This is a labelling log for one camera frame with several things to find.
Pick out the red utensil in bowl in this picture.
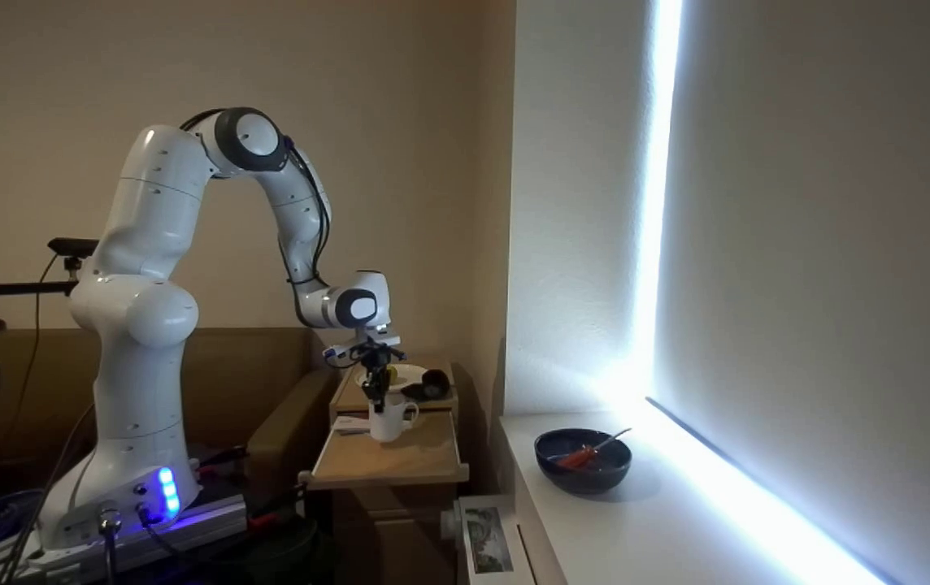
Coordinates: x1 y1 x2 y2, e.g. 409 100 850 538
555 424 632 466

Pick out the white cup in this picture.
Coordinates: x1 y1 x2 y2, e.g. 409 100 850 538
369 397 420 440

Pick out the small black bowl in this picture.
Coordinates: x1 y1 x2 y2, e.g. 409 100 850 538
405 371 452 401

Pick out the white appliance on floor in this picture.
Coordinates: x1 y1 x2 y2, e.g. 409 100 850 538
438 495 533 585

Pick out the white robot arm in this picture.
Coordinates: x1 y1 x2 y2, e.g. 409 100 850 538
37 106 400 549

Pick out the dark blue bowl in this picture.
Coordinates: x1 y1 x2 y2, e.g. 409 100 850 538
533 427 632 496

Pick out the wooden slide-out desk shelf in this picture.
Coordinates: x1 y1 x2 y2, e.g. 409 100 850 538
307 412 469 489

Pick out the white paper on shelf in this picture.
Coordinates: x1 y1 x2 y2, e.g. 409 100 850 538
331 417 371 434

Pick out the wooden nightstand top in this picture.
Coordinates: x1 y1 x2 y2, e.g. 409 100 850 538
328 368 457 412

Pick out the brown armchair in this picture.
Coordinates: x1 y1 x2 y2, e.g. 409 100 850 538
0 327 338 507

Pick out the robot base with blue lights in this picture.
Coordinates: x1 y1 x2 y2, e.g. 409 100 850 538
0 466 248 585

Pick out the white roller blind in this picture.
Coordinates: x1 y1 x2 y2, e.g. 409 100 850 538
658 0 930 585

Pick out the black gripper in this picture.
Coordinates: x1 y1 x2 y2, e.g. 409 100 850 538
352 342 405 412

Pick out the black camera on stand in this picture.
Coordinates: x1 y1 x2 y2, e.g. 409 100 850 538
49 237 99 271

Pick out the white plate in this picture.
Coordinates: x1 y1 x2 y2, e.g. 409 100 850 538
391 364 427 391

